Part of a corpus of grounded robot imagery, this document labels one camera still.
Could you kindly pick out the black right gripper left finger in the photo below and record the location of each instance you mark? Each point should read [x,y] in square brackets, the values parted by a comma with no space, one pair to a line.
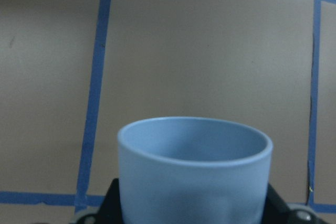
[108,212]

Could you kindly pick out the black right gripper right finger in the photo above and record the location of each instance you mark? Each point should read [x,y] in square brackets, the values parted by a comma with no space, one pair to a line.
[277,211]

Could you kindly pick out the light blue plastic cup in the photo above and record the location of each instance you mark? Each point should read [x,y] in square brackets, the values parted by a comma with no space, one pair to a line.
[192,170]

